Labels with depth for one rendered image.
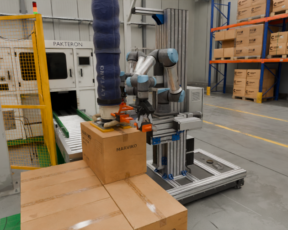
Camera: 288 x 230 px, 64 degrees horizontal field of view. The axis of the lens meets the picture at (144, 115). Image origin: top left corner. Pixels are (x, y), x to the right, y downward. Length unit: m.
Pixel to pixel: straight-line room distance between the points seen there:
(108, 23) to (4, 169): 2.16
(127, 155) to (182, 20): 1.46
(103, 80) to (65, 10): 9.71
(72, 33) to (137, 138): 9.82
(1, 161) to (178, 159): 2.09
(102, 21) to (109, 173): 1.23
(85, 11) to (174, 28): 9.51
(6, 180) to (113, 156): 1.75
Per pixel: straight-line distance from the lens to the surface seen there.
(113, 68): 2.00
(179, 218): 1.68
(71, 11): 11.65
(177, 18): 2.50
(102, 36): 1.99
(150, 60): 1.91
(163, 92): 2.19
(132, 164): 2.03
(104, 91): 2.02
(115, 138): 1.87
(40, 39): 3.12
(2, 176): 3.32
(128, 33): 5.69
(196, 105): 2.62
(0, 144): 3.18
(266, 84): 10.07
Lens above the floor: 1.50
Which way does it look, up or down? 13 degrees down
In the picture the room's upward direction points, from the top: 1 degrees counter-clockwise
